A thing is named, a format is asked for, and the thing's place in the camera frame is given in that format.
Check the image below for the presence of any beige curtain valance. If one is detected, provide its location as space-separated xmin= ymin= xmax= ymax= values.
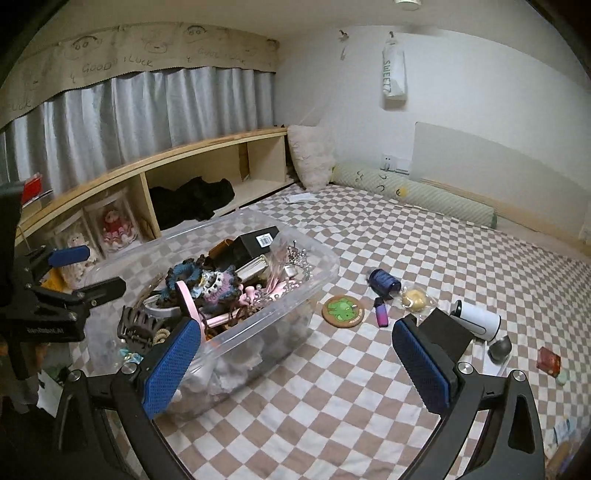
xmin=0 ymin=23 xmax=280 ymax=127

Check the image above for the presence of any clear plastic storage box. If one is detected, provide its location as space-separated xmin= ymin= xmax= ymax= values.
xmin=85 ymin=210 xmax=341 ymax=421

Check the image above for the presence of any yellow bun in wrapper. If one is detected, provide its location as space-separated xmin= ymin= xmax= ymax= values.
xmin=399 ymin=286 xmax=437 ymax=315

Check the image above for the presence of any silver tiara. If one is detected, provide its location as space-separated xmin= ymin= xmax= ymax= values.
xmin=277 ymin=240 xmax=315 ymax=282

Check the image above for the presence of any purple jar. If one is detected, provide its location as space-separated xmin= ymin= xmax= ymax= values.
xmin=367 ymin=268 xmax=402 ymax=301

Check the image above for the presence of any pink headband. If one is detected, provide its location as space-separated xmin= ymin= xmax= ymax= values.
xmin=174 ymin=279 xmax=208 ymax=342

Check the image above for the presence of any metallic gold box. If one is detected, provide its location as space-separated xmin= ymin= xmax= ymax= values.
xmin=238 ymin=256 xmax=273 ymax=284

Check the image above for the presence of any black dome-shaped object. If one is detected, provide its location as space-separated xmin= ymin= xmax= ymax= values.
xmin=488 ymin=336 xmax=512 ymax=363

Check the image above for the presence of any white plush doll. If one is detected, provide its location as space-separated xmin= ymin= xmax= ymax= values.
xmin=65 ymin=233 xmax=100 ymax=282

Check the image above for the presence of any red white card box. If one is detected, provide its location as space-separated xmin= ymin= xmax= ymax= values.
xmin=22 ymin=173 xmax=54 ymax=204

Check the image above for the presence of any black cardboard box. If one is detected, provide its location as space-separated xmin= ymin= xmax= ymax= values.
xmin=238 ymin=226 xmax=281 ymax=268

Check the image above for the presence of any pink hair clip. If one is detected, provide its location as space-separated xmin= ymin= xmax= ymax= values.
xmin=240 ymin=277 xmax=296 ymax=310

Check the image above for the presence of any black square block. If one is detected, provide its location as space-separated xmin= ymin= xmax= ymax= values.
xmin=416 ymin=308 xmax=474 ymax=365

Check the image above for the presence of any green bolster pillow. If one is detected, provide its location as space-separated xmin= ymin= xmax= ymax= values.
xmin=330 ymin=161 xmax=499 ymax=229

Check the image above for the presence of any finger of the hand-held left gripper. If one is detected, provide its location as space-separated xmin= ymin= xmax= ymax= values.
xmin=28 ymin=276 xmax=127 ymax=324
xmin=16 ymin=246 xmax=92 ymax=288

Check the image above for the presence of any red small box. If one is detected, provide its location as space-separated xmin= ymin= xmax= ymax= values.
xmin=537 ymin=347 xmax=561 ymax=377

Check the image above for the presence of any black cloth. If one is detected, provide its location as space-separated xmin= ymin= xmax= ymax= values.
xmin=148 ymin=176 xmax=236 ymax=222

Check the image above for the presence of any black hair claw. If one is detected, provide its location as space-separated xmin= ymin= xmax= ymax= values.
xmin=115 ymin=305 xmax=167 ymax=356

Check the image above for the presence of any green round coaster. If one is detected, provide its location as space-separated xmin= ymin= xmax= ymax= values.
xmin=322 ymin=294 xmax=365 ymax=329

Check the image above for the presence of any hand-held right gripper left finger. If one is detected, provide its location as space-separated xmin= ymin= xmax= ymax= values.
xmin=53 ymin=316 xmax=204 ymax=480

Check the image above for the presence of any checkered bed sheet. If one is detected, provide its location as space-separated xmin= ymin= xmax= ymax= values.
xmin=69 ymin=185 xmax=591 ymax=480

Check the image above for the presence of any blue pink crochet pouch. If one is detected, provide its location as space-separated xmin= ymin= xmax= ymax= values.
xmin=159 ymin=258 xmax=206 ymax=308

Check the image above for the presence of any wooden shelf unit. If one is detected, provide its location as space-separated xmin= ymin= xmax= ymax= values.
xmin=14 ymin=127 xmax=291 ymax=278

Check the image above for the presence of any brown pink crochet piece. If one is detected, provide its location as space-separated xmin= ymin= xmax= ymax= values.
xmin=194 ymin=268 xmax=245 ymax=315

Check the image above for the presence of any white cylindrical device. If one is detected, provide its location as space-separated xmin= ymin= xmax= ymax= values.
xmin=450 ymin=299 xmax=502 ymax=342

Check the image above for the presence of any grey curtain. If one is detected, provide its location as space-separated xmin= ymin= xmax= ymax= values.
xmin=0 ymin=67 xmax=278 ymax=195

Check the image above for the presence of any white fluffy pillow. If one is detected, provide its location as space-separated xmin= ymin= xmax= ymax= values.
xmin=287 ymin=124 xmax=337 ymax=193

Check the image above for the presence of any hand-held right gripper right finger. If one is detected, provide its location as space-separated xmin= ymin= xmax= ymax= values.
xmin=392 ymin=315 xmax=548 ymax=480

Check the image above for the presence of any brown small box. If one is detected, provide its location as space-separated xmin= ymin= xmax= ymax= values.
xmin=208 ymin=237 xmax=241 ymax=268

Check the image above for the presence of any doll in red dress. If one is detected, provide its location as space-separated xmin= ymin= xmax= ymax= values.
xmin=102 ymin=210 xmax=137 ymax=245

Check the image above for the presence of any light blue white packet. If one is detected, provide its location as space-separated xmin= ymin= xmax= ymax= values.
xmin=553 ymin=418 xmax=578 ymax=446

